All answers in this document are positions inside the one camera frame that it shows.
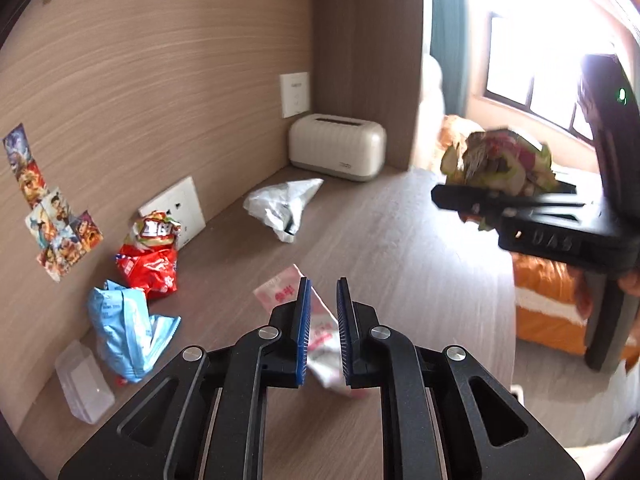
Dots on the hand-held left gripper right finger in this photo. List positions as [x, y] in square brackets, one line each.
[344, 330]

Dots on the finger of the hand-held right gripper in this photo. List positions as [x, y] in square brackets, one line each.
[525, 202]
[580, 186]

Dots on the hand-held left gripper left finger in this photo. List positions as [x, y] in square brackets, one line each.
[302, 330]

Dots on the pink snack packet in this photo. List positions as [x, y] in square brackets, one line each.
[320, 340]

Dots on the colourful paper wrapper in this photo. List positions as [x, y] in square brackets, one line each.
[500, 160]

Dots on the orange blanket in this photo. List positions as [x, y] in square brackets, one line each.
[545, 280]

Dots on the white plastic bag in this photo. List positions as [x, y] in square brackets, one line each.
[282, 202]

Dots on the cream padded headboard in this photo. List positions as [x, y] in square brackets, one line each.
[432, 105]

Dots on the window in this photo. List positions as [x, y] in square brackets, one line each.
[530, 60]

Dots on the red snack packet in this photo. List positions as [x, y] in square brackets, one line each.
[150, 272]

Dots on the colourful noodle packet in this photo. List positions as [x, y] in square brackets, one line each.
[155, 230]

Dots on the light blue snack packet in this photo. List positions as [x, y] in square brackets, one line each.
[122, 325]

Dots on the cream ribbed box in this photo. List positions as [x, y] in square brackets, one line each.
[340, 147]

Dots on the grey-blue curtain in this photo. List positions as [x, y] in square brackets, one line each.
[447, 35]

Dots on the clear plastic box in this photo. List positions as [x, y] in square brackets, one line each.
[85, 385]

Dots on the white wall socket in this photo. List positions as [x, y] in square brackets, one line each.
[182, 200]
[295, 95]

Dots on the group of cartoon wall stickers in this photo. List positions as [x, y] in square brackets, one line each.
[50, 220]

